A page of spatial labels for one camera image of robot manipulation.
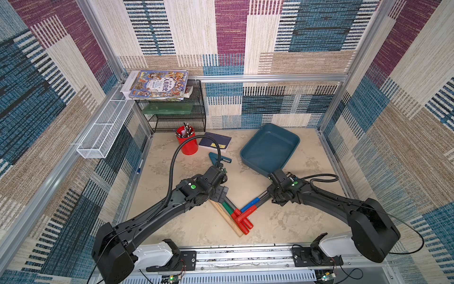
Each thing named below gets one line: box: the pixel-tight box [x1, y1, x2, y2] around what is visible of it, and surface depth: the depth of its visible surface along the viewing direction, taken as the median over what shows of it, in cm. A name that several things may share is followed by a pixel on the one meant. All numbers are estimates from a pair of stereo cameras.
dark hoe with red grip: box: [235, 194, 272, 222], surface depth 84 cm
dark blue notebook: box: [198, 131, 233, 153], surface depth 114 cm
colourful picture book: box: [128, 70, 189, 101], surface depth 81 cm
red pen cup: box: [176, 126, 199, 156], surface depth 110 cm
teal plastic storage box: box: [240, 123, 301, 179], surface depth 115 cm
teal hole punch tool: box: [208, 152, 232, 166], surface depth 107 cm
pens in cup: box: [172, 122, 195, 138], surface depth 101 cm
